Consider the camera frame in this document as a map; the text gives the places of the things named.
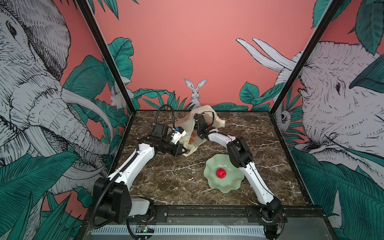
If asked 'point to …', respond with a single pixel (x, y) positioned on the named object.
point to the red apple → (221, 173)
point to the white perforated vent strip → (152, 230)
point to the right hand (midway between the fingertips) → (191, 118)
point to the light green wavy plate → (234, 175)
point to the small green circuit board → (142, 229)
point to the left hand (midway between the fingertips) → (186, 149)
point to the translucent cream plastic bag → (186, 122)
